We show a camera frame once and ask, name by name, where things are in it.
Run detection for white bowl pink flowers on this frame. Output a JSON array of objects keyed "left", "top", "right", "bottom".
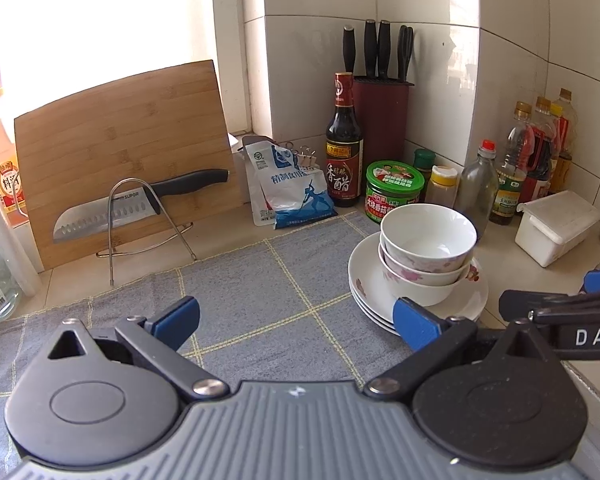
[{"left": 379, "top": 243, "right": 471, "bottom": 286}]

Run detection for white plate with fruit print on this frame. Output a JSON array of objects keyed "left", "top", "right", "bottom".
[{"left": 348, "top": 233, "right": 489, "bottom": 332}]

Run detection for plain white bowl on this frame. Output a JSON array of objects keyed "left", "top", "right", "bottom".
[{"left": 380, "top": 204, "right": 477, "bottom": 273}]

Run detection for white bowl pink rim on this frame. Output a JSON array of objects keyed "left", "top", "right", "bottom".
[{"left": 382, "top": 269, "right": 467, "bottom": 307}]

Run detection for white plate right edge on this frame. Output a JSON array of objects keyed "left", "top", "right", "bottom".
[{"left": 354, "top": 298, "right": 400, "bottom": 336}]

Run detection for white plastic lidded box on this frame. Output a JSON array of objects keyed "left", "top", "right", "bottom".
[{"left": 515, "top": 191, "right": 600, "bottom": 268}]

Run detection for white plate far centre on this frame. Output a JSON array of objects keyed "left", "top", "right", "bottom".
[{"left": 350, "top": 281, "right": 489, "bottom": 326}]

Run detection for amber oil bottle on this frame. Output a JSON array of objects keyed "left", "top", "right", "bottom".
[{"left": 550, "top": 88, "right": 578, "bottom": 194}]

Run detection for red sauce bottle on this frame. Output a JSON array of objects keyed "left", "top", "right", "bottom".
[{"left": 519, "top": 96, "right": 558, "bottom": 204}]

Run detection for grey checked table mat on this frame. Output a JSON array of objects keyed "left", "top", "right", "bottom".
[{"left": 0, "top": 212, "right": 408, "bottom": 479}]

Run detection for clear bottle red cap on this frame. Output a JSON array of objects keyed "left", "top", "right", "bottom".
[{"left": 454, "top": 140, "right": 498, "bottom": 240}]

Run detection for yellow lidded spice jar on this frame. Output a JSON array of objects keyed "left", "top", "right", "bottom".
[{"left": 425, "top": 165, "right": 458, "bottom": 208}]

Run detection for green lidded sauce jar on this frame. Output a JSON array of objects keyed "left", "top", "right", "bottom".
[{"left": 365, "top": 160, "right": 425, "bottom": 223}]

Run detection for green capped small jar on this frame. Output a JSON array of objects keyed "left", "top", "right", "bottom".
[{"left": 413, "top": 148, "right": 436, "bottom": 203}]

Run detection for white blue salt bag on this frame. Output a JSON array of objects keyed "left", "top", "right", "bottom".
[{"left": 242, "top": 134, "right": 337, "bottom": 230}]

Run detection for bamboo cutting board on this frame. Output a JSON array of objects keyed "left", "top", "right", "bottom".
[{"left": 15, "top": 60, "right": 242, "bottom": 270}]

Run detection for dark vinegar bottle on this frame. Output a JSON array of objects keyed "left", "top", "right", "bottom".
[{"left": 325, "top": 72, "right": 364, "bottom": 207}]

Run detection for dark red knife block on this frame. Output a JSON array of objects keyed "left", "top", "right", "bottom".
[{"left": 353, "top": 20, "right": 414, "bottom": 167}]

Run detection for orange cooking wine bottle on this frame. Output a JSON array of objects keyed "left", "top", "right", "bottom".
[{"left": 0, "top": 88, "right": 28, "bottom": 228}]

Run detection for steel wire board rack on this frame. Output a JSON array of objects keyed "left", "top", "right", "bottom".
[{"left": 96, "top": 177, "right": 198, "bottom": 287}]

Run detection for black handled kitchen knife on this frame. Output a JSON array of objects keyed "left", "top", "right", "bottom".
[{"left": 53, "top": 169, "right": 230, "bottom": 243}]

